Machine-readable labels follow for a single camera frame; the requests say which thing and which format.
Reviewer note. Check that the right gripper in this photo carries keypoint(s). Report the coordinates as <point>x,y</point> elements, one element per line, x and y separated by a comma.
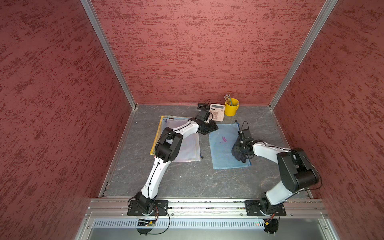
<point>246,153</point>

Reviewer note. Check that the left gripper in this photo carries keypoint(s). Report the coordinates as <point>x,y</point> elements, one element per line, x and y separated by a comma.
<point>213,126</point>

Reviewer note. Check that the blue mesh document bag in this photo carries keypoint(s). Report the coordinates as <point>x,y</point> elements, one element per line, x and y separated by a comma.
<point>221,143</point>
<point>166,121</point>

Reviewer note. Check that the clear white mesh document bag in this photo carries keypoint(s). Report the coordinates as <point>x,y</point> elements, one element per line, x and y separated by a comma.
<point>190,147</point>

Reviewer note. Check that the yellow mesh document bag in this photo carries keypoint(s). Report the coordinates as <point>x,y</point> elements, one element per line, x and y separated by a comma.
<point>158,134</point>

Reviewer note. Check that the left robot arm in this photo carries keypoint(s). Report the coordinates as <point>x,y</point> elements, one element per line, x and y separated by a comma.
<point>166,150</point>

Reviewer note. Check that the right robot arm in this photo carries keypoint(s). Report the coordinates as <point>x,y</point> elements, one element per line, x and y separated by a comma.
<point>296,171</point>

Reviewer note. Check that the pink calculator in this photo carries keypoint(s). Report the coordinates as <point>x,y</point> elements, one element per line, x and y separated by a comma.
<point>218,112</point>

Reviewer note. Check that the black stapler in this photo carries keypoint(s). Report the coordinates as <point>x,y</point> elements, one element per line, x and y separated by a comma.
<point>203,106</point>

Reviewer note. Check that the yellow mug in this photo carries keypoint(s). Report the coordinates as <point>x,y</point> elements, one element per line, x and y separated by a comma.
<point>232,107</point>

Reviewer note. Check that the pencils in mug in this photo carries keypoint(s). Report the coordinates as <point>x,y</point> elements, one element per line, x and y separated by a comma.
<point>229,100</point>

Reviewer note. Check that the right black connector box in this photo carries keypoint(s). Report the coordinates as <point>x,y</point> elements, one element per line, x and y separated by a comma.
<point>271,224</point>

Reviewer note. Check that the perforated metal strip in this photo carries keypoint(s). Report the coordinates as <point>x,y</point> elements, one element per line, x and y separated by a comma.
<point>162,224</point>

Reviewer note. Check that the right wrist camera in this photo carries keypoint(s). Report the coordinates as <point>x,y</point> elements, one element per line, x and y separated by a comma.
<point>245,135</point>

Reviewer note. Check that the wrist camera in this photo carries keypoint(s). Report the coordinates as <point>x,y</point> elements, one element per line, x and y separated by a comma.
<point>245,135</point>
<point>203,116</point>

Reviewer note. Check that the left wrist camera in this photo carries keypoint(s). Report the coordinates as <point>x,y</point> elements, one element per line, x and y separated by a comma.
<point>203,116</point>

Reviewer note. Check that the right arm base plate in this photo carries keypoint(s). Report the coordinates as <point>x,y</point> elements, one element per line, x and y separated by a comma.
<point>262,208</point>

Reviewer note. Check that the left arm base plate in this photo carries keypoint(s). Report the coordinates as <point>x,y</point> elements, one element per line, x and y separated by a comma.
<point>135,209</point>

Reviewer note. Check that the left circuit board with cables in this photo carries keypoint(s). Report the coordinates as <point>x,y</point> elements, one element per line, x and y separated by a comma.
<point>147,223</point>

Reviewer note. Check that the aluminium front rail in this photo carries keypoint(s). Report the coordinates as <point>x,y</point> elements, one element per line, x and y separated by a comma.
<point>208,208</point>

